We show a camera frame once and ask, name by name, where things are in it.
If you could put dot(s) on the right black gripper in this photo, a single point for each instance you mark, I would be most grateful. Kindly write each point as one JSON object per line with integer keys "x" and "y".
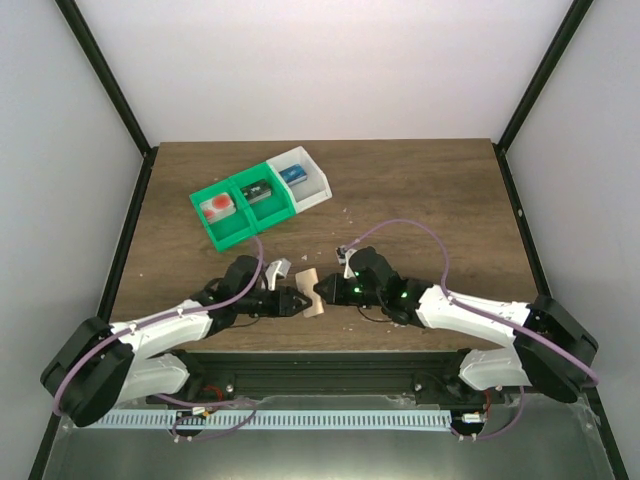
{"x": 335, "y": 296}

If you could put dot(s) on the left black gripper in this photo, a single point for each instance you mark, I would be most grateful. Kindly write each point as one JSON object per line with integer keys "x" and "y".
{"x": 284, "y": 305}

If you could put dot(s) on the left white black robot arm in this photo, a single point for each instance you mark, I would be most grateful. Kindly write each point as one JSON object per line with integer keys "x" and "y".
{"x": 104, "y": 364}

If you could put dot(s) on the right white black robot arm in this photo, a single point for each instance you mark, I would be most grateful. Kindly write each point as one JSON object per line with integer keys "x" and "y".
{"x": 538, "y": 344}

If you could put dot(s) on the black card stack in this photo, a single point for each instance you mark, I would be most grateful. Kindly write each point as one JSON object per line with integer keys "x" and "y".
{"x": 256, "y": 191}

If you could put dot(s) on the blue card stack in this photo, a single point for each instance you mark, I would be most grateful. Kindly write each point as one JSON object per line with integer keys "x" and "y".
{"x": 293, "y": 175}

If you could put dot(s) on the white red card stack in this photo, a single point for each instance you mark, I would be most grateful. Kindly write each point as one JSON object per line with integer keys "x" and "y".
{"x": 218, "y": 207}

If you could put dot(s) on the white plastic bin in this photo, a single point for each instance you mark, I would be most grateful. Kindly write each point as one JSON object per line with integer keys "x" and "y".
{"x": 310, "y": 193}

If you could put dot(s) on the middle green plastic bin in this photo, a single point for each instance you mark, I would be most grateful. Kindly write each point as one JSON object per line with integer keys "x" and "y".
{"x": 269, "y": 212}

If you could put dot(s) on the green plastic bin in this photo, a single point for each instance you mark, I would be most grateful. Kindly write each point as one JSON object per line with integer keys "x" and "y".
{"x": 230, "y": 231}
{"x": 269, "y": 212}

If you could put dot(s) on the left green plastic bin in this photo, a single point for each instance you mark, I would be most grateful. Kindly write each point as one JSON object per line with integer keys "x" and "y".
{"x": 230, "y": 231}

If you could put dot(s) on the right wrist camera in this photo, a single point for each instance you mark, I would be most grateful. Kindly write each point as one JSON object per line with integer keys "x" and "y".
{"x": 343, "y": 255}

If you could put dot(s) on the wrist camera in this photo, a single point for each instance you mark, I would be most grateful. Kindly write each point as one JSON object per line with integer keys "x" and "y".
{"x": 276, "y": 270}
{"x": 343, "y": 255}

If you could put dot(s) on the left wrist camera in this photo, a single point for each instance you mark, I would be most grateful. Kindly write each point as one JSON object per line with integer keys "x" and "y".
{"x": 276, "y": 270}

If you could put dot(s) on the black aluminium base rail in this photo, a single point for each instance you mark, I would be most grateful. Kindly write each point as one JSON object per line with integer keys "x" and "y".
{"x": 425, "y": 377}

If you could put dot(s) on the light blue slotted cable duct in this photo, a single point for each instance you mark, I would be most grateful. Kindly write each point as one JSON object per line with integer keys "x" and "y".
{"x": 402, "y": 420}

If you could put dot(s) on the left black frame post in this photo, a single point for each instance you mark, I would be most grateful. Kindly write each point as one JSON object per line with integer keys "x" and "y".
{"x": 93, "y": 53}

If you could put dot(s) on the black frame post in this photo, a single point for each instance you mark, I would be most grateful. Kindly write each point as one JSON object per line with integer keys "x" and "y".
{"x": 563, "y": 36}
{"x": 93, "y": 53}

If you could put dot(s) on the right black frame post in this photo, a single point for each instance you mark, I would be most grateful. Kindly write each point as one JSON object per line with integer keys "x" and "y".
{"x": 563, "y": 36}

